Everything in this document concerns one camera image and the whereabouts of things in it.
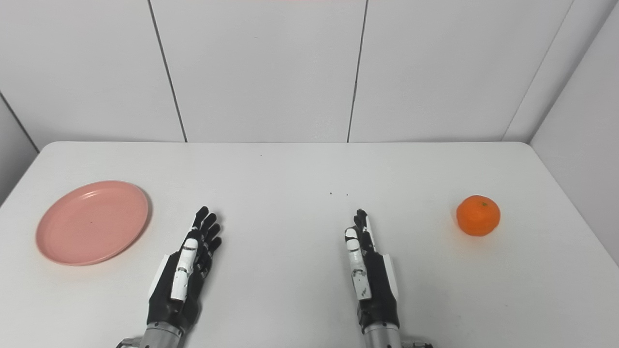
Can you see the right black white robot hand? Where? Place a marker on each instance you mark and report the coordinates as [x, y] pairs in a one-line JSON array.
[[379, 295]]

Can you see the orange fruit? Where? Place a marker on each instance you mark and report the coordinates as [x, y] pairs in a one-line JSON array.
[[478, 215]]

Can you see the pink round plate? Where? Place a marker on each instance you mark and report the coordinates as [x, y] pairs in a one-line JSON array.
[[92, 223]]

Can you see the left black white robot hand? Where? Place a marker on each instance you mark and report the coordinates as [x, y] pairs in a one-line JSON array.
[[170, 304]]

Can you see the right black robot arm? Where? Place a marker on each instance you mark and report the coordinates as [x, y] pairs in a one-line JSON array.
[[382, 338]]

